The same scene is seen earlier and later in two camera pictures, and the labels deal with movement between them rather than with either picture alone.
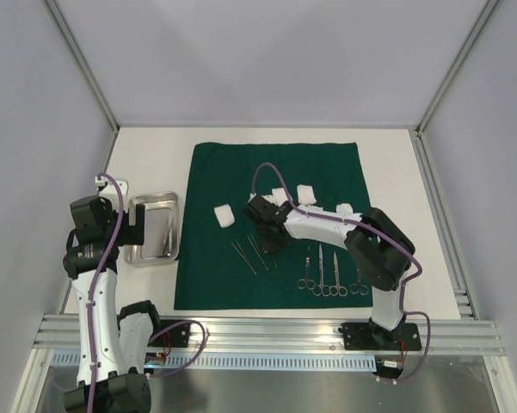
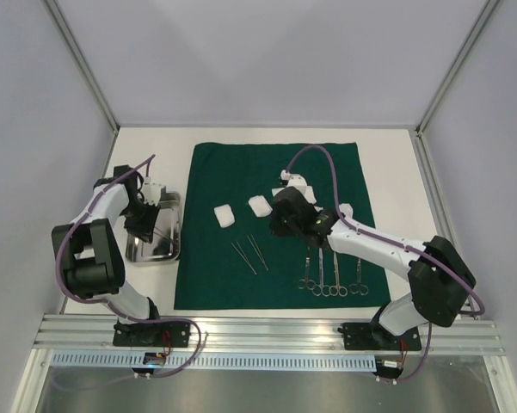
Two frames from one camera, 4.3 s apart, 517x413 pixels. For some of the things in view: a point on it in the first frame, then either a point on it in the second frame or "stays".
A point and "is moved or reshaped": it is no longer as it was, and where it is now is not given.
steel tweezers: [168, 248] is moved or reshaped
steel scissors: [335, 290] stays
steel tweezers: [248, 261] stays
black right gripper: [271, 234] → [281, 221]
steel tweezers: [261, 255] stays
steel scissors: [322, 288] stays
